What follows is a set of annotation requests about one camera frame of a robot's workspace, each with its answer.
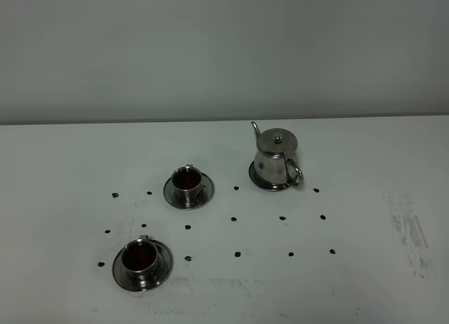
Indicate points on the stainless steel teapot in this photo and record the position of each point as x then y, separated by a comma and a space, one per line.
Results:
276, 154

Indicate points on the steel teapot saucer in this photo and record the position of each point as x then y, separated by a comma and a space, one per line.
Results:
297, 180

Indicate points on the stainless steel teacup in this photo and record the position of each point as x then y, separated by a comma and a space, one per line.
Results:
187, 182
140, 256

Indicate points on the near stainless steel teacup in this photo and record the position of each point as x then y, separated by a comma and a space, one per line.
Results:
140, 256

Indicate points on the far steel saucer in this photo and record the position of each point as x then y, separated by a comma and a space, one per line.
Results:
193, 201

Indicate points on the far stainless steel teacup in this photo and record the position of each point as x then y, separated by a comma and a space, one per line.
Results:
187, 182

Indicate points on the near steel saucer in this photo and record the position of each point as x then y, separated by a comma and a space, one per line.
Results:
144, 282

